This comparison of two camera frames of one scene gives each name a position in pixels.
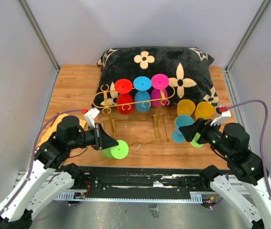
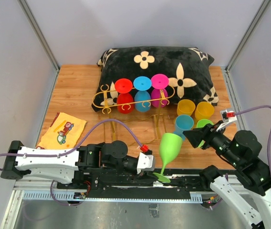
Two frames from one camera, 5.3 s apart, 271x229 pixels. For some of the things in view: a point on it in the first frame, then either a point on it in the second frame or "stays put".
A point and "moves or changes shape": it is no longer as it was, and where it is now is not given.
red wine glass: (123, 87) stays put
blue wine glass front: (181, 120) stays put
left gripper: (102, 140) -> (147, 174)
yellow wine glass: (204, 109) stays put
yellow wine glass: (185, 107) stays put
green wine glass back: (119, 151) moves or changes shape
